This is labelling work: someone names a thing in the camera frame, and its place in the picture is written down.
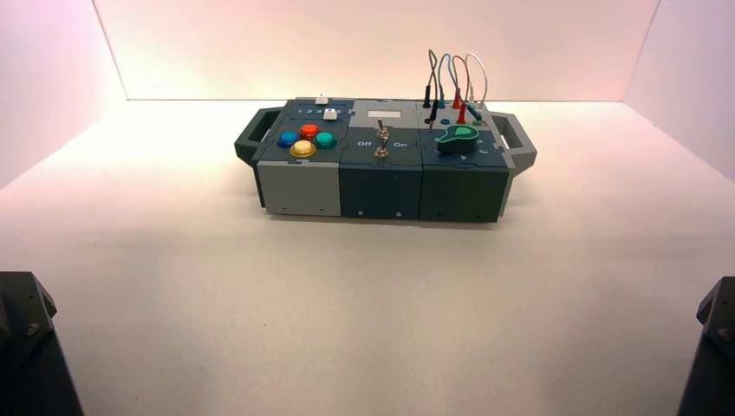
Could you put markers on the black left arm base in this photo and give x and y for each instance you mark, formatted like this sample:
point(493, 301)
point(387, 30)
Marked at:
point(29, 356)

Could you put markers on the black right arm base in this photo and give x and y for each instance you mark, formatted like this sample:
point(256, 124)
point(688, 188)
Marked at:
point(712, 367)

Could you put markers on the grey and blue modular box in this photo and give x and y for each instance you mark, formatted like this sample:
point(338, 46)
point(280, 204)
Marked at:
point(298, 189)

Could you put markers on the green dome push button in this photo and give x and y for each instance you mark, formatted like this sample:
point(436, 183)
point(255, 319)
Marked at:
point(325, 139)

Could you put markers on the yellow dome push button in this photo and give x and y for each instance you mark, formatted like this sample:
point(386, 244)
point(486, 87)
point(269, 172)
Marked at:
point(302, 149)

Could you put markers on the white display panel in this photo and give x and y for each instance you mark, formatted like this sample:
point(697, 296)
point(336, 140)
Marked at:
point(383, 113)

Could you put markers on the red dome push button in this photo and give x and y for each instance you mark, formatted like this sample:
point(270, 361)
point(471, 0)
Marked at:
point(309, 131)

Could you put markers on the blue dome push button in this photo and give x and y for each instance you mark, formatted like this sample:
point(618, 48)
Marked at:
point(287, 139)

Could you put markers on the green rotary knob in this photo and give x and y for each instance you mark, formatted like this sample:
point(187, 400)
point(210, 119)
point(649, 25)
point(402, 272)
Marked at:
point(456, 139)

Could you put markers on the white slider knob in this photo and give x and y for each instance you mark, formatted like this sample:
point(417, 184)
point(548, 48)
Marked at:
point(321, 99)

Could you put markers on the short metal toggle switch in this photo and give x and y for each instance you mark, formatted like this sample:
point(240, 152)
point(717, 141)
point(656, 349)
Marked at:
point(379, 152)

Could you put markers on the tall metal toggle switch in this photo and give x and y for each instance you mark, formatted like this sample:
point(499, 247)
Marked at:
point(381, 130)

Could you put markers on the white rocker switch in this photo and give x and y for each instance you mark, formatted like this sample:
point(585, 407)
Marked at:
point(329, 114)

